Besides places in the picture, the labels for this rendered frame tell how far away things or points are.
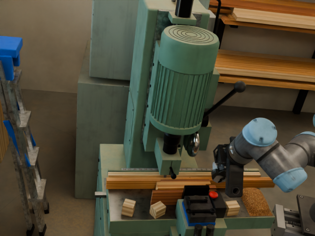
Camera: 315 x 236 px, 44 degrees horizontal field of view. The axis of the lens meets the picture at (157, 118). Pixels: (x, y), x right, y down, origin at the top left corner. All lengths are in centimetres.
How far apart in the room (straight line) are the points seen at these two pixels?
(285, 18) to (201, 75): 220
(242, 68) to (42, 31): 178
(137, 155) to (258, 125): 74
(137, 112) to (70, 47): 227
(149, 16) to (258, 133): 58
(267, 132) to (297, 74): 261
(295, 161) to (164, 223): 56
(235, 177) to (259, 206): 37
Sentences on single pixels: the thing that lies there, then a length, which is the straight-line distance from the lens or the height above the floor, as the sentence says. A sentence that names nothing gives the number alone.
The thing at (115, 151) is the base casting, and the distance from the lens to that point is 180.
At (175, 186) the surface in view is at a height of 97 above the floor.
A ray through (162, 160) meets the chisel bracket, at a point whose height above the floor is 107.
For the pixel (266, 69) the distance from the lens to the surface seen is 346.
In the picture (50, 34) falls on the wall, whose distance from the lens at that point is 367.
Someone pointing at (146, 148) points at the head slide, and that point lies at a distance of 147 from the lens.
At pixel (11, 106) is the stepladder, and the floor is 88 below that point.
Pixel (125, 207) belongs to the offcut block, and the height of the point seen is 94.
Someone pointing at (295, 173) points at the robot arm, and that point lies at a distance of 100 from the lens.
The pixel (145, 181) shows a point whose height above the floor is 94.
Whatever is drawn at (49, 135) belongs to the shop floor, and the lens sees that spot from 328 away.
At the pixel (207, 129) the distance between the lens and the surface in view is 155.
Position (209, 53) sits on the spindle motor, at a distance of 113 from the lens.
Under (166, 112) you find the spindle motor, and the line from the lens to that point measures 120.
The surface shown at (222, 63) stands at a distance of 336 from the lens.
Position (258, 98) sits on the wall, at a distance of 411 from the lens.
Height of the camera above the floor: 188
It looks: 31 degrees down
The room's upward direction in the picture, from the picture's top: 9 degrees clockwise
